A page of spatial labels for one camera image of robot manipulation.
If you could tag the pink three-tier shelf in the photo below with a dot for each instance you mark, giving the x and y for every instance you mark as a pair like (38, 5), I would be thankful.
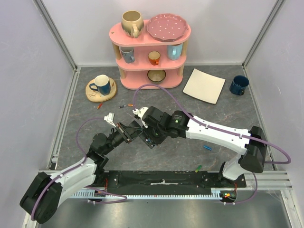
(134, 75)

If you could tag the beige round saucer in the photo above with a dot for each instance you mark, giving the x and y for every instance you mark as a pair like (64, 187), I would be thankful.
(96, 97)

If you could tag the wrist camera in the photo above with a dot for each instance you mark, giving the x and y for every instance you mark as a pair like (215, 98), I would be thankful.
(140, 113)
(110, 119)

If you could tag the light blue mug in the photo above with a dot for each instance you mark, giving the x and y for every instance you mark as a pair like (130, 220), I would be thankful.
(174, 51)

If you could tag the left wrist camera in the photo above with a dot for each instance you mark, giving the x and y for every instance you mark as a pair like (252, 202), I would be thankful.
(110, 119)

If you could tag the black remote control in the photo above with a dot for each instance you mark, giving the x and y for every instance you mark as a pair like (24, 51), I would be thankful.
(145, 135)

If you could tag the beige ceramic mug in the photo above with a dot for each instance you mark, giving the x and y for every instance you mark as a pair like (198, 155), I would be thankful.
(132, 23)

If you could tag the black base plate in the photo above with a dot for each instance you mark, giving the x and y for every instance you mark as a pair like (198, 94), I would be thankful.
(136, 182)

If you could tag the green battery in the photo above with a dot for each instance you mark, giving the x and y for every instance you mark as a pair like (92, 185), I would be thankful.
(198, 168)

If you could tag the dark patterned bowl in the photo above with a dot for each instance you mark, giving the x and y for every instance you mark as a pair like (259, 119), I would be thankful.
(156, 76)

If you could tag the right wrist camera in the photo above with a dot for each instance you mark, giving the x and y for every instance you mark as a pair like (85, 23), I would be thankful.
(140, 113)

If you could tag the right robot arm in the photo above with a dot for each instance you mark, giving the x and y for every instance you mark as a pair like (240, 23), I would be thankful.
(251, 153)

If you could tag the square white plate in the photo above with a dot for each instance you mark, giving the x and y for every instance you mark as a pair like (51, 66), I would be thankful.
(204, 87)

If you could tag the dark blue mug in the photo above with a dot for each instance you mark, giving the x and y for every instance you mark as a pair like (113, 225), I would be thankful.
(239, 85)

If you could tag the grey blue mug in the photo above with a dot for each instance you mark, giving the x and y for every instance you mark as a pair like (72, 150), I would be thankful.
(128, 54)

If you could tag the pink dotted plate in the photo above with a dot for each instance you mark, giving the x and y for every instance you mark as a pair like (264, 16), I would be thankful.
(167, 27)

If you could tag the small orange cup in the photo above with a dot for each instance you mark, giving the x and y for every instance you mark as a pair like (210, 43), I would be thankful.
(154, 57)

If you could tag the white cable duct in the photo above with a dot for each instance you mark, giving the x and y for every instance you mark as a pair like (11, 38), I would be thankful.
(92, 194)

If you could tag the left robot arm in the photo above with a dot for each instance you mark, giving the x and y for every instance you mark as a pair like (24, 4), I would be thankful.
(48, 191)

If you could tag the blue mug cream interior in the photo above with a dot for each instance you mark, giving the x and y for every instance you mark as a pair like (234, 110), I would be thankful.
(101, 84)

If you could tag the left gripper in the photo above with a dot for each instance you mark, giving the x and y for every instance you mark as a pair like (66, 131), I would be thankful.
(123, 129)

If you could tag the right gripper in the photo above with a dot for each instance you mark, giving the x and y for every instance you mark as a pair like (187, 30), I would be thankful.
(147, 139)

